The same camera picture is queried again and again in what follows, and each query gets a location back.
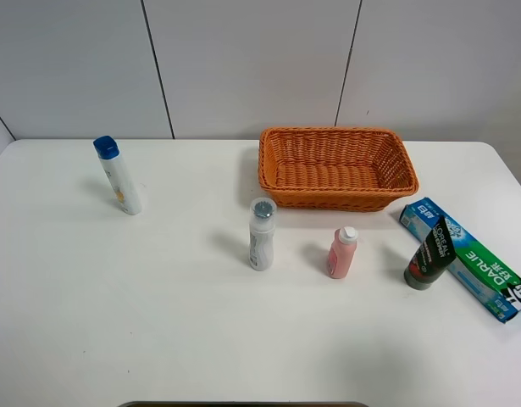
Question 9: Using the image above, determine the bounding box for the white bottle blue cap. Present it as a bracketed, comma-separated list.
[93, 136, 142, 215]

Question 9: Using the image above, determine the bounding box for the black facial cleanser tube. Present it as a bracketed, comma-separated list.
[403, 215, 457, 290]

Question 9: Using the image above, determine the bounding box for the orange woven basket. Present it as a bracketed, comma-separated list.
[258, 127, 419, 212]

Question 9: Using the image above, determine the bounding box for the white bottle clear cap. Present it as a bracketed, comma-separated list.
[249, 198, 277, 271]

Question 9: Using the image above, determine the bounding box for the pink bottle white cap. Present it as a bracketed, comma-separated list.
[328, 226, 358, 279]

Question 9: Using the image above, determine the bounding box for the green Darlie toothpaste box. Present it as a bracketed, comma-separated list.
[399, 198, 521, 323]

